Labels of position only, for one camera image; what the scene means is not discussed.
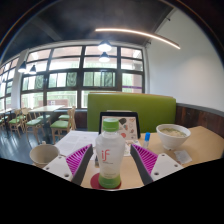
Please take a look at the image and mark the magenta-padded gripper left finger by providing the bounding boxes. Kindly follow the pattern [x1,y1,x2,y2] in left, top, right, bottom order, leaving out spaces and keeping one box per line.
[42,143,95,187]

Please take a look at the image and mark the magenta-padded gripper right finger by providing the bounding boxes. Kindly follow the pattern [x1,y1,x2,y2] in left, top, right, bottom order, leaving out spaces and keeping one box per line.
[129,143,185,187]

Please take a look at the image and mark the clear green-capped drink bottle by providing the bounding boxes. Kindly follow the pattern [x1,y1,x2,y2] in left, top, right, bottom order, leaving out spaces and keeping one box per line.
[95,118,127,190]

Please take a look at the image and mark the white printed paper sheet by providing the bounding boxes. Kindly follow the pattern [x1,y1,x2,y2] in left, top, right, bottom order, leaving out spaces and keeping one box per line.
[54,129,100,158]

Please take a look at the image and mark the small blue-capped white bottle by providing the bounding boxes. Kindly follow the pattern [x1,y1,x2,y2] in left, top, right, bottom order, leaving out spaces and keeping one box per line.
[143,132,152,150]

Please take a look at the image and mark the flat round red coaster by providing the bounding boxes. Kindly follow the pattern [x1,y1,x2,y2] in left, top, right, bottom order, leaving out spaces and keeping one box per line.
[89,171,123,191]

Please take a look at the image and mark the white paper packet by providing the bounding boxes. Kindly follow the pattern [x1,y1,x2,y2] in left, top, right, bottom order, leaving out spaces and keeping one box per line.
[173,149,194,165]

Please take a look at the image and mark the white bowl of soup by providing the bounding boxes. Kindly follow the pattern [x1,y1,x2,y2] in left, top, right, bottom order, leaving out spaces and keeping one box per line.
[155,123,192,151]

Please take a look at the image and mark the wooden chairs with green seats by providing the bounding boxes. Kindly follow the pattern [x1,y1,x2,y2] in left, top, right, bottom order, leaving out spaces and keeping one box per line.
[0,105,77,145]

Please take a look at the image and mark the black-framed menu card stand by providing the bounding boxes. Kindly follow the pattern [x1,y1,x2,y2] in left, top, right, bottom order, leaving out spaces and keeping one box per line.
[98,110,142,141]

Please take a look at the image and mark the green upholstered bench seat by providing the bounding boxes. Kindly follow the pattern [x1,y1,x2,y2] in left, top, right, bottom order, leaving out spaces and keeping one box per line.
[86,92,177,134]

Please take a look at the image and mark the wooden dining table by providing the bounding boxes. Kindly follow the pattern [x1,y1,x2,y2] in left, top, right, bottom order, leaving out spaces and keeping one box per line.
[28,104,66,115]

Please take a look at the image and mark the large black-framed window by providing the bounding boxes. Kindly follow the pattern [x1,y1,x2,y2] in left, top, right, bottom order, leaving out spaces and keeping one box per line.
[0,44,146,113]

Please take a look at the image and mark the black pendant ceiling lamps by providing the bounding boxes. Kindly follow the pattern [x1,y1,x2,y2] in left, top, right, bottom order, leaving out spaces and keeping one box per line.
[17,39,113,76]

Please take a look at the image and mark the curved linear ceiling light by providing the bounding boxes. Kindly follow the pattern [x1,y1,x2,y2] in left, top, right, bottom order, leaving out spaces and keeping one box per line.
[94,27,182,51]

